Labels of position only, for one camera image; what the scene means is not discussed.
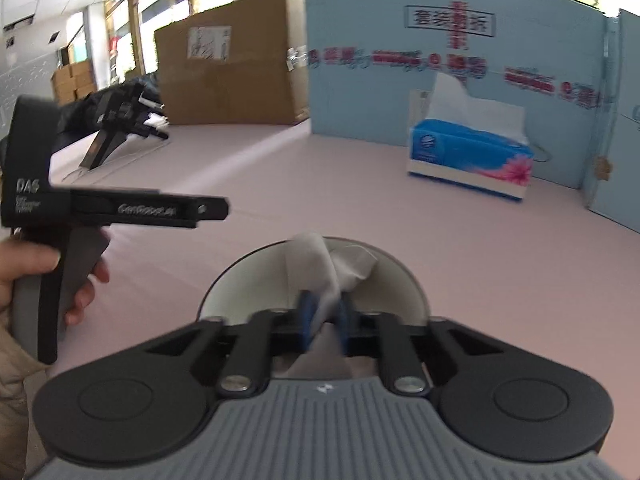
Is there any white bowl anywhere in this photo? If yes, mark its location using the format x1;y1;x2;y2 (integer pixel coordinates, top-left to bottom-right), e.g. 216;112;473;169
197;236;432;328

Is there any blue tissue box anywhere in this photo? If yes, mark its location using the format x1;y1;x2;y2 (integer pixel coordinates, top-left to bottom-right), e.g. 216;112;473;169
407;119;534;203

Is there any wooden post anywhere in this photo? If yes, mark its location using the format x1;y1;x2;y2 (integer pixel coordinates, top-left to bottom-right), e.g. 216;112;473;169
127;0;142;82

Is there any black device on stand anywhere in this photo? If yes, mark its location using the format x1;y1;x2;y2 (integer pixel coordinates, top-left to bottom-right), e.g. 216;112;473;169
79;82;172;171

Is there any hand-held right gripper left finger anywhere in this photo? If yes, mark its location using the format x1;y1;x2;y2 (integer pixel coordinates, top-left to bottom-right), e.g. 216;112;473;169
144;292;319;396

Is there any stack of small cardboard boxes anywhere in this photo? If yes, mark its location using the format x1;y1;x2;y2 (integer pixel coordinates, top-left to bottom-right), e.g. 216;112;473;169
50;59;99;107

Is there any narrow light blue board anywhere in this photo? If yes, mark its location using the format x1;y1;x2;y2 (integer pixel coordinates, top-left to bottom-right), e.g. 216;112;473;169
582;7;640;237

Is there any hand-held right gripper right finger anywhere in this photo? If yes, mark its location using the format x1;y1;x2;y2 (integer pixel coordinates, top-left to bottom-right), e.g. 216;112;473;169
334;292;507;396

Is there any white tissue sheet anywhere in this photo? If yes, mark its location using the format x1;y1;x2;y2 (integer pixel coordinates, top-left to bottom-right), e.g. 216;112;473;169
428;71;530;145

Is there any white cleaning cloth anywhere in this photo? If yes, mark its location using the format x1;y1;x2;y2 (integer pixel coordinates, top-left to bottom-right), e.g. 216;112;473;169
283;232;379;379

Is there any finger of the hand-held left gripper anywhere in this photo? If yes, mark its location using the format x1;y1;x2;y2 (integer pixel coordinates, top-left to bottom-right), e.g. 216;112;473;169
117;192;231;229

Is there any person's left forearm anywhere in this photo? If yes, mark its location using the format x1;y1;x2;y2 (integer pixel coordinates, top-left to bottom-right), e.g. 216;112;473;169
0;310;54;480

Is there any person's left hand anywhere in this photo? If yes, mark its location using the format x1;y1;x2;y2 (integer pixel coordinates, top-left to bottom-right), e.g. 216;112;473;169
0;240;111;327

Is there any wide light blue board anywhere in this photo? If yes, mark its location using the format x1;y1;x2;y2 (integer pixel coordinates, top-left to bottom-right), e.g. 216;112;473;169
302;0;609;191

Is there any large cardboard box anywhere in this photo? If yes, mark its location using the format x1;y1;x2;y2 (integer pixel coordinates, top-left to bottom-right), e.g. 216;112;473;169
154;0;312;127

